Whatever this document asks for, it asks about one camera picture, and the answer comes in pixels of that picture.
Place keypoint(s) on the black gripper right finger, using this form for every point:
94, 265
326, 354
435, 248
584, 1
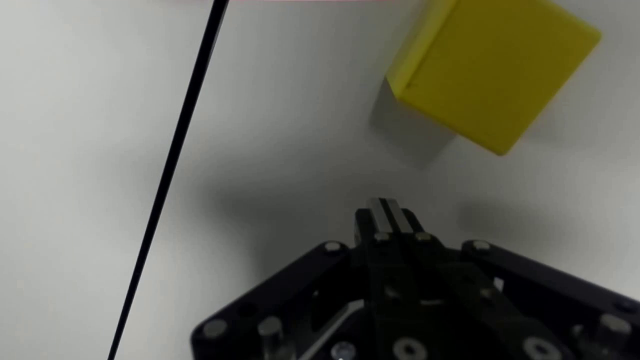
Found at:
426, 292

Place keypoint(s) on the yellow block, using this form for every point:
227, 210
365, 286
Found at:
493, 66

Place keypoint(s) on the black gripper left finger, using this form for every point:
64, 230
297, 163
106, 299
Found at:
373, 281

